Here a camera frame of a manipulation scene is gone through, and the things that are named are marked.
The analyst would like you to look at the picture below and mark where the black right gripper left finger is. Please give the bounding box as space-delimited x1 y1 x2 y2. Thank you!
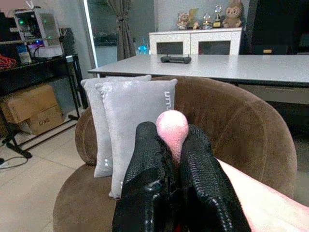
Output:
112 121 175 232

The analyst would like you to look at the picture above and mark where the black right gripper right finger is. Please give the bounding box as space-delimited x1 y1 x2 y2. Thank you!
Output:
169 124 252 232

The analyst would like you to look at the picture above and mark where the pink pillow with round patch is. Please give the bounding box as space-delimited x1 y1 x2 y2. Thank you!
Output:
155 110 309 232

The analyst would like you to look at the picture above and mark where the grey velvet pillow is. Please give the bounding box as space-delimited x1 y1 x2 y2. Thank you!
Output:
95 78 179 199
81 74 152 178

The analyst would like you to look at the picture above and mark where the brown round velvet sofa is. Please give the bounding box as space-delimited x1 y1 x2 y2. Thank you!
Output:
52 76 298 232

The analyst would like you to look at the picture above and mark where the small printed cardboard box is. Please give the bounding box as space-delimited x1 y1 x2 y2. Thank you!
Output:
26 105 65 135

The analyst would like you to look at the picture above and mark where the black handheld controller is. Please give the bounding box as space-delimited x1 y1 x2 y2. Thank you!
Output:
160 55 192 64

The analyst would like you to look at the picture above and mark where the white rectangular table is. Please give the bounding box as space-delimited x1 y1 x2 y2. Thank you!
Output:
87 53 309 105

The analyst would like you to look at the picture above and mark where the blue glowing figurine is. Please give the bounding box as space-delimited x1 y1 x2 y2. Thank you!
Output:
137 37 151 55

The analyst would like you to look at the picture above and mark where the large brown cardboard box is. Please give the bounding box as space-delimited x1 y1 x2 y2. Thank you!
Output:
0 84 58 124

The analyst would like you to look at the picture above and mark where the grey brown curtain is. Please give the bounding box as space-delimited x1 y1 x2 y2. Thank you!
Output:
108 0 136 61

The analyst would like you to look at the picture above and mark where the white cabinet with glass doors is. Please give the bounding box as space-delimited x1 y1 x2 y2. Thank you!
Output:
148 27 243 56

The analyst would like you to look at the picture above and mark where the black metal rack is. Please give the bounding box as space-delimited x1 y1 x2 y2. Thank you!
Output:
0 54 89 159

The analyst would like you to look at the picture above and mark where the black speaker box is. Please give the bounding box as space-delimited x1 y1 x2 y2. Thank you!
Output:
59 28 76 56

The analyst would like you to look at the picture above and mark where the small crystal trophy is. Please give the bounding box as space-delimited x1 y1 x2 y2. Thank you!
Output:
201 13 213 30

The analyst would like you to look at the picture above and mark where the crystal trophy on black base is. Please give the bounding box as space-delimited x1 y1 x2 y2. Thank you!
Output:
212 4 224 28

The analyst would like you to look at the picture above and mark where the yellow plaque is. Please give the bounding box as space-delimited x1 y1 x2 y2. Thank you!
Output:
188 8 199 29

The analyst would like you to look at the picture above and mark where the blue box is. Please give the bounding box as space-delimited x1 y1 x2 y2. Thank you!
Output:
16 44 32 63

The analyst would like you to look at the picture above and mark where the brown plush bunny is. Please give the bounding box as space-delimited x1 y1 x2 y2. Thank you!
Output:
222 0 243 28

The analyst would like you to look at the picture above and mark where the white computer case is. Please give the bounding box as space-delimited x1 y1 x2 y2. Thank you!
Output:
14 8 60 46

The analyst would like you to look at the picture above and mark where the black television screen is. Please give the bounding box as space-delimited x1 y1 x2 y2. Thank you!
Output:
251 0 309 55

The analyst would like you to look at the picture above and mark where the black floor cable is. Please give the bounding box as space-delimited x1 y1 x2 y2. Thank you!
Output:
0 156 30 170

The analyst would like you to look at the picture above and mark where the white door frame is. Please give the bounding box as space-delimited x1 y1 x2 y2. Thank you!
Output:
83 0 99 69

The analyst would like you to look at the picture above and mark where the red cable bundle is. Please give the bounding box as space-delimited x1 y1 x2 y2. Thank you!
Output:
0 53 17 70

